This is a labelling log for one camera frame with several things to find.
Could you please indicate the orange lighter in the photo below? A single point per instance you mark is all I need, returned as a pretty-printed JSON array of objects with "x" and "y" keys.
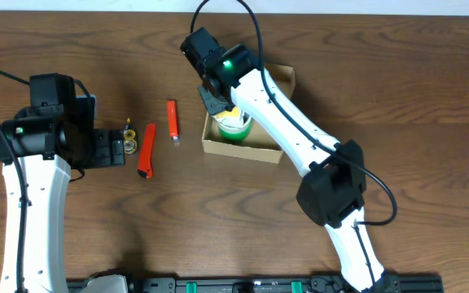
[{"x": 171, "y": 106}]

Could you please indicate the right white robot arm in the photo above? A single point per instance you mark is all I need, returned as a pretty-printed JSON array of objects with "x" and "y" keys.
[{"x": 333, "y": 177}]

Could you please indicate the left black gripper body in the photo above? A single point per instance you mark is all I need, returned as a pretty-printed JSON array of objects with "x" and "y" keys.
[{"x": 107, "y": 147}]

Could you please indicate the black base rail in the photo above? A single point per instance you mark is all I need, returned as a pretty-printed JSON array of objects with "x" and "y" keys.
[{"x": 331, "y": 283}]

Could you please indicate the cardboard box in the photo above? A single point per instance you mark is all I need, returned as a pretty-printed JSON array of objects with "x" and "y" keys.
[{"x": 258, "y": 145}]

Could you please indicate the orange utility knife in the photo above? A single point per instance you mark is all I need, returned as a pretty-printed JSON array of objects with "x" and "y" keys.
[{"x": 145, "y": 168}]

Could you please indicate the yellow sticky note pad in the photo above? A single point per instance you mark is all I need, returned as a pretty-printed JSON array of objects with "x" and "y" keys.
[{"x": 232, "y": 116}]

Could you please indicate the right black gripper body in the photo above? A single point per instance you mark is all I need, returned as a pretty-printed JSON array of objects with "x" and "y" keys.
[{"x": 214, "y": 100}]

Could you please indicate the green tape roll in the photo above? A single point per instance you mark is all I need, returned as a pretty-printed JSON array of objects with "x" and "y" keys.
[{"x": 235, "y": 130}]

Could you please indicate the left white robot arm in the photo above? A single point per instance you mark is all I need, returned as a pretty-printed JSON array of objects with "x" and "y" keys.
[{"x": 39, "y": 149}]

